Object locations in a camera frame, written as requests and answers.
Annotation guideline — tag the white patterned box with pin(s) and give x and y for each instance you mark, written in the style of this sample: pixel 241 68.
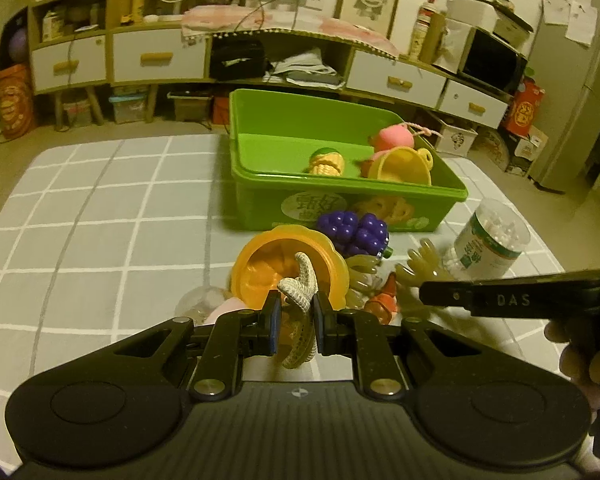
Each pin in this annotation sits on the white patterned box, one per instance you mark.
pixel 457 137

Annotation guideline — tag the grey checked blanket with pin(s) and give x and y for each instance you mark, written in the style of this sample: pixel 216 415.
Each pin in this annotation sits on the grey checked blanket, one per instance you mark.
pixel 80 210

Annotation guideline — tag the orange toy carrot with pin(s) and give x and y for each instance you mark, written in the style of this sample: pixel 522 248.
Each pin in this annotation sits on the orange toy carrot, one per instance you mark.
pixel 382 305

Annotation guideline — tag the stack of papers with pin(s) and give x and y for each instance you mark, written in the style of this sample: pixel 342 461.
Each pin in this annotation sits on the stack of papers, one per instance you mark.
pixel 305 70

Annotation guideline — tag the clear cotton swab jar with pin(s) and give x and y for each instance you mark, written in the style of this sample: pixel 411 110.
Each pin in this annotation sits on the clear cotton swab jar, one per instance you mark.
pixel 485 245

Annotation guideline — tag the black bag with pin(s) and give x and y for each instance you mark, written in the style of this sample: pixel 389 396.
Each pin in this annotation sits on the black bag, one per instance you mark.
pixel 237 60

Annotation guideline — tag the grey refrigerator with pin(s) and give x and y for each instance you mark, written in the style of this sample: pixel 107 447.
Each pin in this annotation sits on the grey refrigerator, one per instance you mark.
pixel 570 85

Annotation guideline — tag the white cabinet drawer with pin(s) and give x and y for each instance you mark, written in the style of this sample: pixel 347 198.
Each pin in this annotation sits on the white cabinet drawer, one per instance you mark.
pixel 67 65
pixel 157 55
pixel 472 105
pixel 397 80

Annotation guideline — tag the pink clear capsule ball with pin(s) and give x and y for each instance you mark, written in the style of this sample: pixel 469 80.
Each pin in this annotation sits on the pink clear capsule ball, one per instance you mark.
pixel 200 305

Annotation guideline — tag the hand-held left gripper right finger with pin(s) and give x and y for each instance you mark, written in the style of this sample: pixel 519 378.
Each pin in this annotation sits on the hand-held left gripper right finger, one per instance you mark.
pixel 318 322

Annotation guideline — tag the white toy starfish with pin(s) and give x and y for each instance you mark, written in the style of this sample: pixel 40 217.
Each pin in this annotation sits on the white toy starfish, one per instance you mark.
pixel 300 285

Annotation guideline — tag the long wooden cabinet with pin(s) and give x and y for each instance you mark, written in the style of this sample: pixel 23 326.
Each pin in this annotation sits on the long wooden cabinet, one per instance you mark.
pixel 305 50

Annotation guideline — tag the person's right hand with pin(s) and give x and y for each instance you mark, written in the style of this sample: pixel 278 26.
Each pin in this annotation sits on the person's right hand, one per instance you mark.
pixel 577 350

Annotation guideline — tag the yellow toy pot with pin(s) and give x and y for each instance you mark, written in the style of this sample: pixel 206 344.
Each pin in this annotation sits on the yellow toy pot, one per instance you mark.
pixel 400 167

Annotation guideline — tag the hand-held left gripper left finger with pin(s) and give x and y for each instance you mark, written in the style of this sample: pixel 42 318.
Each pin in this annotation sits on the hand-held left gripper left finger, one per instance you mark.
pixel 275 322

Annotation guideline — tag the green plastic bin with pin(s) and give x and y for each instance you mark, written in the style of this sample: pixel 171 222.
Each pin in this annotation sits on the green plastic bin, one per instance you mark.
pixel 280 155

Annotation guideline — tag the clear storage box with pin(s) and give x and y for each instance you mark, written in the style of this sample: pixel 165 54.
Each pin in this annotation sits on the clear storage box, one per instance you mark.
pixel 130 107

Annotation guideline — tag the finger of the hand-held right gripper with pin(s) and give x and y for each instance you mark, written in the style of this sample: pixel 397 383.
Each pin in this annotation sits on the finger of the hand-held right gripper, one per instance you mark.
pixel 510 300

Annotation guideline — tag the orange printed bag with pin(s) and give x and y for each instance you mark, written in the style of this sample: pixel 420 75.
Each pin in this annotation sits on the orange printed bag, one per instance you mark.
pixel 12 105

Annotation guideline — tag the yellow toy corn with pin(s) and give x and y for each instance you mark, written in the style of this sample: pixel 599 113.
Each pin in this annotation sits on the yellow toy corn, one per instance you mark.
pixel 325 164

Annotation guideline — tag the pink fringed cloth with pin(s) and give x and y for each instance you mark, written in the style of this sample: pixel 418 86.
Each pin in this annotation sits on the pink fringed cloth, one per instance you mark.
pixel 280 22

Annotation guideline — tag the purple ball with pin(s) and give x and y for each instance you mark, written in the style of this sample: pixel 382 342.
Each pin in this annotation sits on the purple ball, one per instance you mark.
pixel 17 42

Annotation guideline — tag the purple toy grapes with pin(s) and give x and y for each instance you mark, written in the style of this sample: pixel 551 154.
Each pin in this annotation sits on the purple toy grapes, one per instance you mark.
pixel 360 235

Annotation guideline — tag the pink toy pig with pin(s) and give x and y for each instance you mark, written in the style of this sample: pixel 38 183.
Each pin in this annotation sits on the pink toy pig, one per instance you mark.
pixel 392 137

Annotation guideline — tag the red printed box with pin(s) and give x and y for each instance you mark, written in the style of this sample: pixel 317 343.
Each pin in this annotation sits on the red printed box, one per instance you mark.
pixel 524 107

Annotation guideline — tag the orange toy pumpkin half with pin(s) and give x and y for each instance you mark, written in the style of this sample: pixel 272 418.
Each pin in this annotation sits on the orange toy pumpkin half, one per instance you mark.
pixel 260 270

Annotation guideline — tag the black microwave oven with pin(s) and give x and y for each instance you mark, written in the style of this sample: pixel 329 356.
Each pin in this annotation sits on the black microwave oven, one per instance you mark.
pixel 490 62

